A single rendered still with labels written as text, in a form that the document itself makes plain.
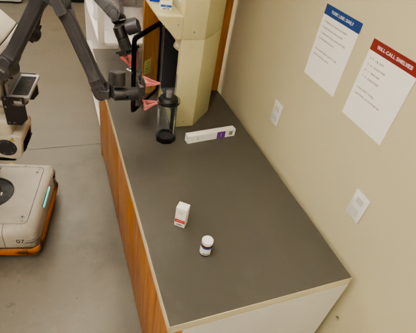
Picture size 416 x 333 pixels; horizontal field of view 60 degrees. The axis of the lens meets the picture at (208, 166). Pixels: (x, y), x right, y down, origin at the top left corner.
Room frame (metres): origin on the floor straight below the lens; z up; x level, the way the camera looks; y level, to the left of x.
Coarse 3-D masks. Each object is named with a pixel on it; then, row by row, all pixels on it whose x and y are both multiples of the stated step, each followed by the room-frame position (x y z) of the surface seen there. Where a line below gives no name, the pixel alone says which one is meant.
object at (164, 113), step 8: (168, 104) 1.43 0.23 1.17; (176, 104) 1.45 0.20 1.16; (160, 112) 1.44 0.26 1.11; (168, 112) 1.44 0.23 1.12; (176, 112) 1.47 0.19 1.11; (160, 120) 1.44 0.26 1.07; (168, 120) 1.44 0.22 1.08; (160, 128) 1.44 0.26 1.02; (168, 128) 1.44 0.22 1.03; (160, 136) 1.44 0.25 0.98; (168, 136) 1.44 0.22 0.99
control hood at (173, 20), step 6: (150, 6) 1.67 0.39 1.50; (156, 6) 1.67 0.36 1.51; (174, 6) 1.72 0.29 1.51; (156, 12) 1.59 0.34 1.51; (162, 12) 1.60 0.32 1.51; (168, 12) 1.62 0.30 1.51; (174, 12) 1.63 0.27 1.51; (162, 18) 1.55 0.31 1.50; (168, 18) 1.56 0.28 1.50; (174, 18) 1.58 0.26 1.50; (180, 18) 1.59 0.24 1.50; (168, 24) 1.57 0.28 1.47; (174, 24) 1.58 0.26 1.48; (180, 24) 1.59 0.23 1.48; (168, 30) 1.57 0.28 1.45; (174, 30) 1.58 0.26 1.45; (180, 30) 1.59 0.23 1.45; (174, 36) 1.58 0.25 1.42; (180, 36) 1.59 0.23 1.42
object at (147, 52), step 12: (144, 36) 1.67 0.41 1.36; (156, 36) 1.81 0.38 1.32; (132, 48) 1.57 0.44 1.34; (144, 48) 1.68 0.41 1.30; (156, 48) 1.82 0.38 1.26; (132, 60) 1.57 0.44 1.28; (144, 60) 1.68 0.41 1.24; (156, 60) 1.83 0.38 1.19; (132, 72) 1.57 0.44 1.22; (144, 72) 1.69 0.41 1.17; (156, 72) 1.84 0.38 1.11; (132, 84) 1.57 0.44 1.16
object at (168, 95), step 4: (168, 92) 1.47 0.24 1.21; (160, 96) 1.47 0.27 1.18; (164, 96) 1.47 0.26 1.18; (168, 96) 1.47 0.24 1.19; (172, 96) 1.49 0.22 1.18; (176, 96) 1.49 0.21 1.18; (160, 100) 1.45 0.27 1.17; (164, 100) 1.44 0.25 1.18; (168, 100) 1.44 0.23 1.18; (172, 100) 1.45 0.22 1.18; (176, 100) 1.47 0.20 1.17
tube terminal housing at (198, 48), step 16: (176, 0) 1.71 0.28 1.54; (192, 0) 1.61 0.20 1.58; (208, 0) 1.64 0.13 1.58; (224, 0) 1.80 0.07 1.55; (192, 16) 1.61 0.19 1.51; (208, 16) 1.65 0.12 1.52; (192, 32) 1.62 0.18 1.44; (208, 32) 1.67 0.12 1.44; (192, 48) 1.62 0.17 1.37; (208, 48) 1.70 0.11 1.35; (192, 64) 1.63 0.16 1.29; (208, 64) 1.73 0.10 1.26; (160, 80) 1.86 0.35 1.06; (192, 80) 1.63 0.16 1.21; (208, 80) 1.77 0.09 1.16; (192, 96) 1.64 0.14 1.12; (208, 96) 1.81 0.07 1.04; (192, 112) 1.64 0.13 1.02
